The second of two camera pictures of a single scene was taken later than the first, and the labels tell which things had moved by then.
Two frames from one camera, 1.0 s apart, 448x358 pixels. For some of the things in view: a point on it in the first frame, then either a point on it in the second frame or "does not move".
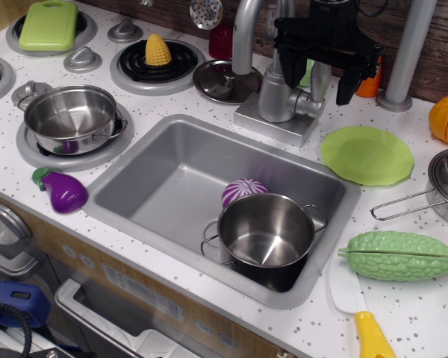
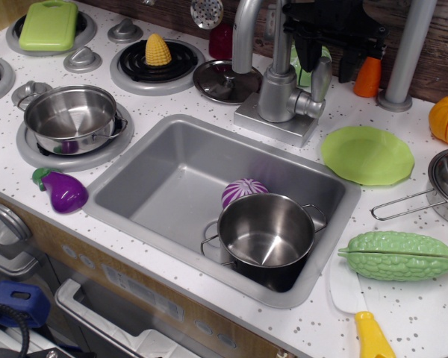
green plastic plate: (367, 156) does not move
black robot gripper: (331, 35) to (345, 22)
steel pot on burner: (71, 119) does not move
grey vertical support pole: (397, 97) does not move
